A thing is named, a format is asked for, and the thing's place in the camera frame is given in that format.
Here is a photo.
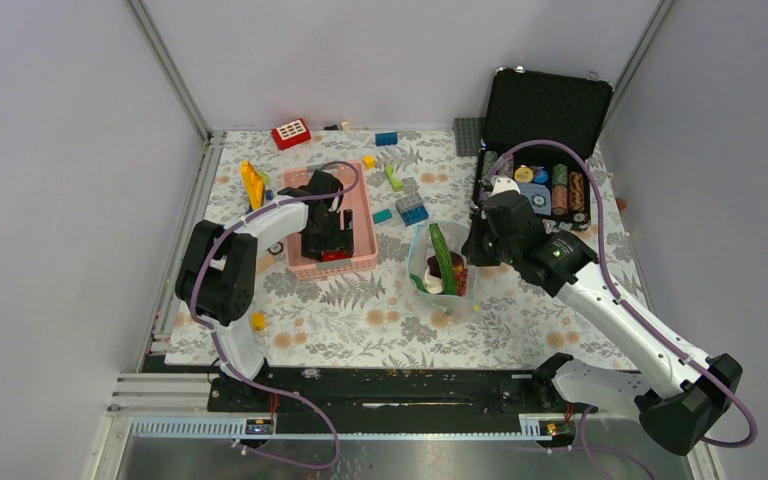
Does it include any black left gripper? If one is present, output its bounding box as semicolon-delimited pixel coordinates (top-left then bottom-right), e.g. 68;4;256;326
301;208;351;262

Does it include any red pepper toy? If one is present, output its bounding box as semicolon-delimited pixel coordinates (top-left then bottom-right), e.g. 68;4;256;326
321;250;353;262

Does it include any dark mangosteen toy fruit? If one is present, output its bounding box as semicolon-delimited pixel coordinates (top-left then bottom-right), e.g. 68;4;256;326
426;256;442;279

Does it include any clear zip top bag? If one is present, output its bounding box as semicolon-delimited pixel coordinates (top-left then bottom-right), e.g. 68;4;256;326
407;221;479;321

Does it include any white mushroom toy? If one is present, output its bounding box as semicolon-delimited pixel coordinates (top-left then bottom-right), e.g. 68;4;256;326
422;271;444;295

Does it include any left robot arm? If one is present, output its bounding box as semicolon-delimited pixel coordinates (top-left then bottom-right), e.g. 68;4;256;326
175;161;362;411

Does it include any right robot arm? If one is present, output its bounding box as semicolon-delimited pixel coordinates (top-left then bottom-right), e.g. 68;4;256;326
461;191;743;455

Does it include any pink perforated plastic basket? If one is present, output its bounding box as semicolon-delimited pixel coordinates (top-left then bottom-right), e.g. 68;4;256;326
282;161;379;280

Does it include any teal small block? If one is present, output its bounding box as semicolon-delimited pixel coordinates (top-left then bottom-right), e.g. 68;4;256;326
372;209;393;225

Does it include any small yellow block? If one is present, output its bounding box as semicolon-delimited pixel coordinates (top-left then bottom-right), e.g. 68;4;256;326
363;155;377;169

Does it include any green curved block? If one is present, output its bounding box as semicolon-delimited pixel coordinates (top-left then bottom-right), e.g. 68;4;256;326
385;165;404;192

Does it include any blue building brick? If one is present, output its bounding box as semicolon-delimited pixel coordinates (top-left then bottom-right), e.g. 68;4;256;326
399;205;429;227

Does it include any grey building brick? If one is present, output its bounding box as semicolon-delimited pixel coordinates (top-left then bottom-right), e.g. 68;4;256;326
395;192;424;212

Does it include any red window block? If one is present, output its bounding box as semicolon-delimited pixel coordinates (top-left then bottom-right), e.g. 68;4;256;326
271;118;312;151

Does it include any black poker chip case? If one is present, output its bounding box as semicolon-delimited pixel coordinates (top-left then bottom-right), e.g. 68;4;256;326
472;67;614;231

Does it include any grey baseplate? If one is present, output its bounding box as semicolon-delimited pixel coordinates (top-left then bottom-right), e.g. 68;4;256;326
452;117;485;157

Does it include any yellow brick near front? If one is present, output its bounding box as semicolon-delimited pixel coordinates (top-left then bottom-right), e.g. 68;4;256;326
250;312;266;331

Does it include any blue brick far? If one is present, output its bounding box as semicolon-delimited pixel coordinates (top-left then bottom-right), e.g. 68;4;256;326
374;131;398;147

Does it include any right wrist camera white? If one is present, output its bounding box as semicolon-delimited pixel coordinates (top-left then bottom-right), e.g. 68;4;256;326
489;176;521;197

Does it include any yellow toy frame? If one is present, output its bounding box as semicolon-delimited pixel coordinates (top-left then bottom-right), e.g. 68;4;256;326
240;161;266;210

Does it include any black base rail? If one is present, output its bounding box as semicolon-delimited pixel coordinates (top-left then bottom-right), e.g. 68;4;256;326
207;367;572;435

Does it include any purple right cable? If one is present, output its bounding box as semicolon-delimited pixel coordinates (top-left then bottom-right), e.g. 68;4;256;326
483;139;760;480

